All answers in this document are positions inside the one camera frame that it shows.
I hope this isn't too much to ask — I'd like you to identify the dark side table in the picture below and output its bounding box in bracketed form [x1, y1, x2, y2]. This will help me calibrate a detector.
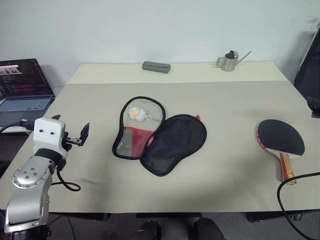
[0, 129, 35, 177]

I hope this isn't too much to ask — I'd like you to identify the black mesh paddle case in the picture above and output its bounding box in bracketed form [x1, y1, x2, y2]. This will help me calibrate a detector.
[111, 95, 208, 178]

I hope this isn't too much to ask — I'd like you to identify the open laptop computer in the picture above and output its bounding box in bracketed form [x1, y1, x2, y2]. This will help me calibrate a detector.
[0, 58, 56, 128]

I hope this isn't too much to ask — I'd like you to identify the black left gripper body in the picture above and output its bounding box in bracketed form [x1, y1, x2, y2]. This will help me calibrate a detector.
[61, 129, 85, 152]

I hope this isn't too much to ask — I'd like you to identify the black rubber table tennis paddle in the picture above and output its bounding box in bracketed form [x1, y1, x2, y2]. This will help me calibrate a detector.
[255, 119, 306, 186]

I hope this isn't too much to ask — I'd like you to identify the grey rectangular pouch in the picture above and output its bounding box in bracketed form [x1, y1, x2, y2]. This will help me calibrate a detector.
[141, 60, 172, 75]

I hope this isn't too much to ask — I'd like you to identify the black upright panel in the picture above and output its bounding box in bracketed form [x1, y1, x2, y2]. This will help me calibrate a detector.
[293, 24, 320, 101]

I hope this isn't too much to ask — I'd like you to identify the black table leg bracket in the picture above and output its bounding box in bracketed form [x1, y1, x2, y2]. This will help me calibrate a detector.
[246, 212, 304, 224]

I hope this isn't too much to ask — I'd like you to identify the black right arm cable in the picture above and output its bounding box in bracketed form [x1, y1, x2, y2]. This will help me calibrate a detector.
[276, 171, 320, 240]

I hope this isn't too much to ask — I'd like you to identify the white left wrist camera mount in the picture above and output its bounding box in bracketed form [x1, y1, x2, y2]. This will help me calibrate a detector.
[32, 117, 70, 159]

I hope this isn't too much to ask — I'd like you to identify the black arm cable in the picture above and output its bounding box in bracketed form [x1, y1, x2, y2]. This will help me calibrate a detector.
[276, 171, 320, 240]
[51, 162, 82, 193]

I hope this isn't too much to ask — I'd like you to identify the small black clamp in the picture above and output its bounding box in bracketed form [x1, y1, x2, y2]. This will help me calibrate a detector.
[306, 96, 320, 118]

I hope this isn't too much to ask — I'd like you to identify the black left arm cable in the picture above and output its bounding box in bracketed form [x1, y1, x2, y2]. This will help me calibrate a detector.
[51, 162, 82, 193]

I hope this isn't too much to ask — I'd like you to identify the white plush duck keychain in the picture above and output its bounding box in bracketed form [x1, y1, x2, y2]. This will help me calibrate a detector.
[128, 106, 163, 123]

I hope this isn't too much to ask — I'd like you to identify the silver metal watering can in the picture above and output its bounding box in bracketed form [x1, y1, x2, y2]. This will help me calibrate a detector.
[215, 49, 253, 73]

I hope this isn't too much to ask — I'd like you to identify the black left wrist camera cable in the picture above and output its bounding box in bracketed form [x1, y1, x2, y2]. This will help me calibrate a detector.
[0, 119, 35, 134]

